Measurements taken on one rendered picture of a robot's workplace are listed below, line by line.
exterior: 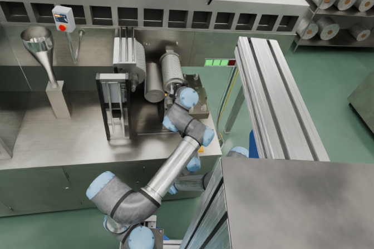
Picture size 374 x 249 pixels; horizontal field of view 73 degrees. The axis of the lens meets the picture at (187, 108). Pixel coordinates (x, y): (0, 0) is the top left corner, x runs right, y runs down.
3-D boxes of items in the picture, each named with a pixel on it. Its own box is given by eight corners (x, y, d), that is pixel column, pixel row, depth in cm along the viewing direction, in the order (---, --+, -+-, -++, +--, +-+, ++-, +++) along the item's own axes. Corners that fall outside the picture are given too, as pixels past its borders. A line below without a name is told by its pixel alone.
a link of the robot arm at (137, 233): (142, 265, 120) (142, 259, 110) (122, 246, 124) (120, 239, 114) (158, 243, 127) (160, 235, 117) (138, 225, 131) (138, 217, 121)
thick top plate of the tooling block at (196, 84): (185, 119, 175) (186, 114, 171) (178, 80, 201) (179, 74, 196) (207, 118, 179) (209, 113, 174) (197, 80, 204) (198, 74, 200)
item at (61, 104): (52, 121, 168) (21, 51, 125) (55, 106, 177) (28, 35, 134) (74, 121, 171) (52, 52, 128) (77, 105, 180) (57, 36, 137)
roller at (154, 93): (145, 103, 161) (145, 89, 152) (143, 75, 178) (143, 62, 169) (163, 102, 164) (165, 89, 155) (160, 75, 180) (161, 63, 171)
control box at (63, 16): (55, 31, 117) (49, 11, 109) (62, 24, 121) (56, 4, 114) (70, 34, 117) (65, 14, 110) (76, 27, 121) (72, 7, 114)
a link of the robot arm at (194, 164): (186, 173, 138) (188, 165, 132) (183, 155, 145) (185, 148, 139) (200, 172, 140) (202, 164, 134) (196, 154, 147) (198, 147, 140)
